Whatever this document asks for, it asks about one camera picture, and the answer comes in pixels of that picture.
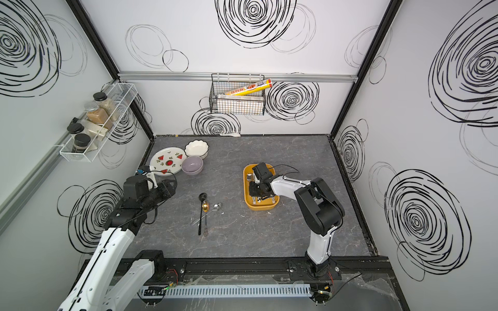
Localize silver spoon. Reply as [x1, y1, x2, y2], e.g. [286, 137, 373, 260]
[191, 202, 223, 225]

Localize gold bowl spoon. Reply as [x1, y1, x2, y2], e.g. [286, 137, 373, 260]
[202, 200, 210, 237]

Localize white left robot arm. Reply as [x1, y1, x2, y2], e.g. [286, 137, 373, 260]
[59, 175, 178, 310]

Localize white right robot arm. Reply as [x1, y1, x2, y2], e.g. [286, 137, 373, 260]
[244, 163, 345, 274]

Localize yellow storage box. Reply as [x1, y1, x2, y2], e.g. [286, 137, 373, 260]
[243, 163, 280, 211]

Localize black ladle spoon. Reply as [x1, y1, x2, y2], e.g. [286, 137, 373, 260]
[198, 193, 209, 235]

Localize yellow foil wrap box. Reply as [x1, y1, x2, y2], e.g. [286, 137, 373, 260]
[225, 79, 273, 96]

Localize watermelon pattern plate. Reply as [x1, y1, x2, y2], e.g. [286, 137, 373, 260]
[149, 147, 187, 176]

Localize purple bowl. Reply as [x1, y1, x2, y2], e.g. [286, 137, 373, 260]
[182, 156, 204, 176]

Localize white scalloped bowl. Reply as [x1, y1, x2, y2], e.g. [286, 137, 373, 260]
[185, 140, 209, 159]

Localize spice jar black lid nearest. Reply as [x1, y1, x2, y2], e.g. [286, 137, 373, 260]
[72, 133, 92, 154]

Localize spice jar black lid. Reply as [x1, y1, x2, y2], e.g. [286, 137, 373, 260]
[72, 133, 92, 154]
[67, 123, 92, 139]
[93, 91, 116, 120]

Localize spice jar brown contents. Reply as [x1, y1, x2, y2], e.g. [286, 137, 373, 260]
[84, 102, 109, 127]

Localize spice jar black lid front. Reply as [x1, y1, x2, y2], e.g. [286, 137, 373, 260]
[67, 123, 92, 139]

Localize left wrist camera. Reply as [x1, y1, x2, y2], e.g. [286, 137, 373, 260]
[136, 165, 157, 190]

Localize clear wall shelf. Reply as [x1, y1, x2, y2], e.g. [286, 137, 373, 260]
[59, 83, 141, 169]

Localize black wire basket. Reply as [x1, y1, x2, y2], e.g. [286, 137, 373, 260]
[209, 73, 267, 115]

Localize white cable duct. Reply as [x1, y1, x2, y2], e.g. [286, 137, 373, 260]
[137, 284, 313, 299]

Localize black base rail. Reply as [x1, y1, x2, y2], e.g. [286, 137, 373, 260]
[79, 255, 394, 285]

